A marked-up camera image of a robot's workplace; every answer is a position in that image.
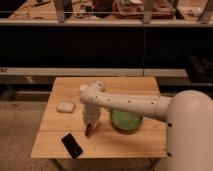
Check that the white soap bar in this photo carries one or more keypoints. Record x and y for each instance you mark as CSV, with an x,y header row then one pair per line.
x,y
65,107

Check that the white paper cup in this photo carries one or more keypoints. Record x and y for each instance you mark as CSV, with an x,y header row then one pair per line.
x,y
83,87

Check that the black smartphone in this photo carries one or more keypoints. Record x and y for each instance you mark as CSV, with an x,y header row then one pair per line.
x,y
72,146

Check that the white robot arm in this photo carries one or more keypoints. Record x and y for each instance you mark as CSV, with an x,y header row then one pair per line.
x,y
188,116

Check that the wooden table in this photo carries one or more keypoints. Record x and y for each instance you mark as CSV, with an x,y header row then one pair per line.
x,y
105,142

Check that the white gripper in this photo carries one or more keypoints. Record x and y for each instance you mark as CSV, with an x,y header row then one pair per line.
x,y
91,114

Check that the green bowl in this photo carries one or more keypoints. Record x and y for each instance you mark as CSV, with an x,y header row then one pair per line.
x,y
125,121

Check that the red pepper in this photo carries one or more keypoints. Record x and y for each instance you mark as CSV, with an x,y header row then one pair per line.
x,y
88,130

